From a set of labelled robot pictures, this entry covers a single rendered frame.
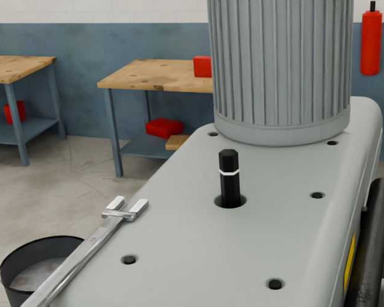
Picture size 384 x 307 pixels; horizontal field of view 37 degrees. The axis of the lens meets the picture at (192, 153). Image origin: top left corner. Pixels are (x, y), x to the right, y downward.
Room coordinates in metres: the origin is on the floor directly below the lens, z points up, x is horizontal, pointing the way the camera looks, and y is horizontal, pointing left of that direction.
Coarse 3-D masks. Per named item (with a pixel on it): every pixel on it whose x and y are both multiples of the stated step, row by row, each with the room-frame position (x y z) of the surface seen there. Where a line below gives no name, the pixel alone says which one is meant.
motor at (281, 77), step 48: (240, 0) 0.73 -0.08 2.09; (288, 0) 0.70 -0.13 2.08; (336, 0) 0.72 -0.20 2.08; (240, 48) 0.73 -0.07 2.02; (288, 48) 0.70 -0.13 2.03; (336, 48) 0.72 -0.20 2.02; (240, 96) 0.73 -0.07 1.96; (288, 96) 0.70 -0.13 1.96; (336, 96) 0.73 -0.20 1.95; (288, 144) 0.70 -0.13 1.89
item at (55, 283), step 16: (112, 208) 0.56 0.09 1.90; (144, 208) 0.56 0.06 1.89; (112, 224) 0.53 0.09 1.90; (96, 240) 0.50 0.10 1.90; (80, 256) 0.47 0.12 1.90; (64, 272) 0.44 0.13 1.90; (48, 288) 0.42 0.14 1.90; (64, 288) 0.43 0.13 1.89; (32, 304) 0.40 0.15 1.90; (48, 304) 0.41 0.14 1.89
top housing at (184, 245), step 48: (192, 144) 0.74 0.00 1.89; (240, 144) 0.72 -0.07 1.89; (336, 144) 0.70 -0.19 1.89; (144, 192) 0.61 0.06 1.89; (192, 192) 0.59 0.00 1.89; (240, 192) 0.58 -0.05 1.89; (288, 192) 0.57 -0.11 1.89; (336, 192) 0.57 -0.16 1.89; (144, 240) 0.50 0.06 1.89; (192, 240) 0.49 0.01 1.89; (240, 240) 0.48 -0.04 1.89; (288, 240) 0.48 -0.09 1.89; (336, 240) 0.48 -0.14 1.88; (96, 288) 0.43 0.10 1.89; (144, 288) 0.42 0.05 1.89; (192, 288) 0.41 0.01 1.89; (240, 288) 0.41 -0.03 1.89; (288, 288) 0.40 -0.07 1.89; (336, 288) 0.46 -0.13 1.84
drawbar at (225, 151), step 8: (224, 152) 0.57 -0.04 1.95; (232, 152) 0.57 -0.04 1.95; (224, 160) 0.56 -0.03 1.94; (232, 160) 0.56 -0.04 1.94; (224, 168) 0.56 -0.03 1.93; (232, 168) 0.56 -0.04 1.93; (224, 176) 0.56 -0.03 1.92; (232, 176) 0.56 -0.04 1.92; (224, 184) 0.56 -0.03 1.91; (232, 184) 0.56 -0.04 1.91; (224, 192) 0.56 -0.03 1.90; (232, 192) 0.56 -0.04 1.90; (224, 200) 0.56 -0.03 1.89; (232, 200) 0.56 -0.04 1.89; (240, 200) 0.57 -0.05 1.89
